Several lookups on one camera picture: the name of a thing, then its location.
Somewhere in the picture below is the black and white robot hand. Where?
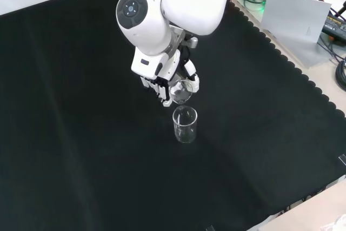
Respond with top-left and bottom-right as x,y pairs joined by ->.
131,45 -> 201,108

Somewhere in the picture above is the clear glass beaker with water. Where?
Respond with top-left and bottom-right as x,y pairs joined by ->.
169,78 -> 194,105

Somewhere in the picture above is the black table cloth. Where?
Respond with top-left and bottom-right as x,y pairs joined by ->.
0,0 -> 346,231

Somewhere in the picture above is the pale grey board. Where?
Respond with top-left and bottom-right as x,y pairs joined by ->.
261,0 -> 339,69

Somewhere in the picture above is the black power adapter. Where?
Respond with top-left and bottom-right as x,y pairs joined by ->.
321,14 -> 346,37

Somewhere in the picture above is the green cable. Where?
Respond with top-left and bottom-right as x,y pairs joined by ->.
242,0 -> 267,13

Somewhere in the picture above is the black cable coil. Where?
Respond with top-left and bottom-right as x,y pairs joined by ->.
335,57 -> 346,93

